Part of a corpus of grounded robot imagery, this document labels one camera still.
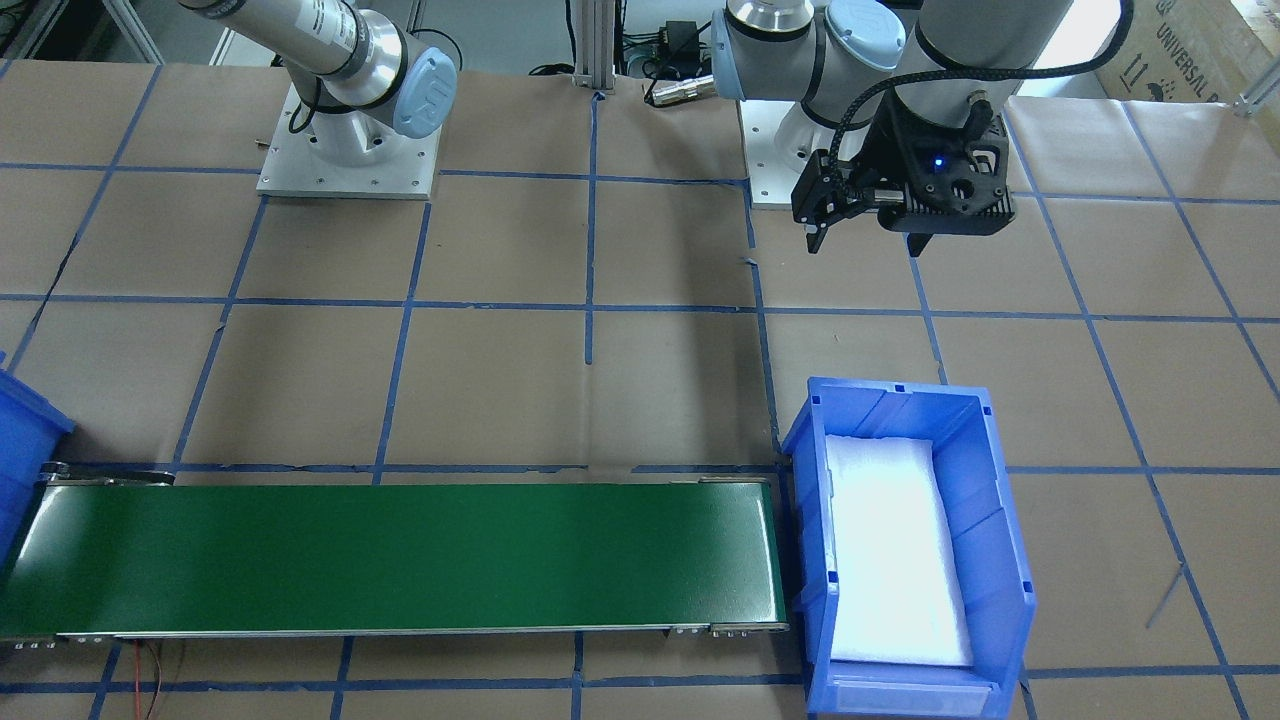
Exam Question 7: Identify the blue bin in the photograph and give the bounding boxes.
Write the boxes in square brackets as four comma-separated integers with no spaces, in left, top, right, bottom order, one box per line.
[783,377,1037,719]
[1,370,76,566]

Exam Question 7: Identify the green conveyor belt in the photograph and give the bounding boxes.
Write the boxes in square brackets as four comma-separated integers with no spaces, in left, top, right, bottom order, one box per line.
[3,462,788,641]

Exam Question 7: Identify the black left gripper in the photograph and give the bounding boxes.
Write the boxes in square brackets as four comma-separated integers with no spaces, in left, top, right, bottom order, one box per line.
[792,90,1016,258]

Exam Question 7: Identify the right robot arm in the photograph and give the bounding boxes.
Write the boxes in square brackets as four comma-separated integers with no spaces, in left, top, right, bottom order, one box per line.
[182,1,460,138]

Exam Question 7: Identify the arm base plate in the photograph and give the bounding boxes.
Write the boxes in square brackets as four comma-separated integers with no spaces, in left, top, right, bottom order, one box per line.
[739,100,835,211]
[256,88,442,201]

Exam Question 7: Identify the black braided cable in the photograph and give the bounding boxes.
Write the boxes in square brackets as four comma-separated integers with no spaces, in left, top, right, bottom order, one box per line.
[826,0,1137,167]

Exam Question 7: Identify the black power adapter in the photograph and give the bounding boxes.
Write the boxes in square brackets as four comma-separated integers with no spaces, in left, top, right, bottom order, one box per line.
[658,20,701,64]

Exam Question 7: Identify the white foam pad bin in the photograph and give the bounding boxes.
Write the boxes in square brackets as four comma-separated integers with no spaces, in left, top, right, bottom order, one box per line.
[826,436,973,667]

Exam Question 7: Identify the red wire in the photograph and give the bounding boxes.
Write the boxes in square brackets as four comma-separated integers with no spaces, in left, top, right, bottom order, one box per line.
[128,641,191,720]

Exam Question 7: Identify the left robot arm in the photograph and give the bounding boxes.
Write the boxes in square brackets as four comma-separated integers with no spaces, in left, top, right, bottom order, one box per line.
[707,1,1069,256]

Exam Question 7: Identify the aluminium profile post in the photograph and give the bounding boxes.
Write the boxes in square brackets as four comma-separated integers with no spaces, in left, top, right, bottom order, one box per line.
[567,1,622,95]

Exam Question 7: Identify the cardboard box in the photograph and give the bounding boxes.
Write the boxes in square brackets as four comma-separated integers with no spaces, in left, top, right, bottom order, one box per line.
[1094,1,1279,102]

